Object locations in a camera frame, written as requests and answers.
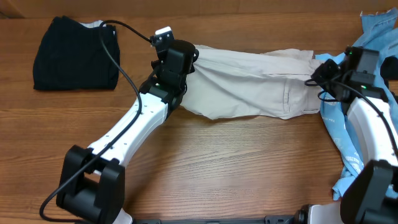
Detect dark garment at right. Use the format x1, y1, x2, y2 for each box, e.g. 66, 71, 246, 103
380, 56, 398, 80

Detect beige shorts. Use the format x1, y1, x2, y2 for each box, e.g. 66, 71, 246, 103
181, 45, 321, 119

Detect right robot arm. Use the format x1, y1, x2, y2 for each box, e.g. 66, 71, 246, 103
289, 47, 397, 223

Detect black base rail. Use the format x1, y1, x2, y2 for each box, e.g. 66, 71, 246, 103
132, 215, 294, 224

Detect blue denim jeans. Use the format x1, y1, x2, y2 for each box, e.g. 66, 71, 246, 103
354, 7, 397, 89

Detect light blue printed t-shirt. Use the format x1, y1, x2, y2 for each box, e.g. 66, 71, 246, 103
315, 53, 397, 200

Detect white folded garment under black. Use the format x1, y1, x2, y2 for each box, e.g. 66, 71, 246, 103
80, 20, 103, 29

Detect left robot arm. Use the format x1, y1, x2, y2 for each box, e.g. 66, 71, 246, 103
56, 32, 199, 223

